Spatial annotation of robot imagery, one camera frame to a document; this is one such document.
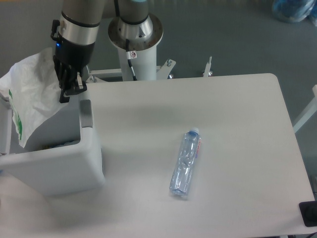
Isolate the clear plastic bag green label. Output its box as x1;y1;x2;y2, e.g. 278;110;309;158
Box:
0;48;66;147

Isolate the blue plastic bag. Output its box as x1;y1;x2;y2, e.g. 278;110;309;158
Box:
271;0;317;23

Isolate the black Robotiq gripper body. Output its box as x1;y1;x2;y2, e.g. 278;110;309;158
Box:
53;38;95;74

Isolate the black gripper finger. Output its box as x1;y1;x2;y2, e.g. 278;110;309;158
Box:
64;72;87;97
53;56;74;103

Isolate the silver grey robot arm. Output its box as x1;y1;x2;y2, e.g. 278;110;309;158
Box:
51;0;149;104

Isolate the clear plastic water bottle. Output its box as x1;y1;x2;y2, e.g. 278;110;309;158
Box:
169;127;201;198

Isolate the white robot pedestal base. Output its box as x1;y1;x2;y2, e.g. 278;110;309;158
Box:
86;13;177;84

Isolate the metal levelling foot bolt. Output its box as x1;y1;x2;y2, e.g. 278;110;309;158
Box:
203;56;213;77

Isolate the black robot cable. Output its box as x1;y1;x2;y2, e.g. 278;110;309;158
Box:
125;39;138;81

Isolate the white plastic trash can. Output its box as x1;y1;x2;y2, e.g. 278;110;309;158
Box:
0;92;105;196

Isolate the white frame leg right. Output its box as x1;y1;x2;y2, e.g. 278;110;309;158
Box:
293;85;317;133

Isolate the black device at table edge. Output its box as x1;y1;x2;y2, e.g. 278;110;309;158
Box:
299;201;317;227

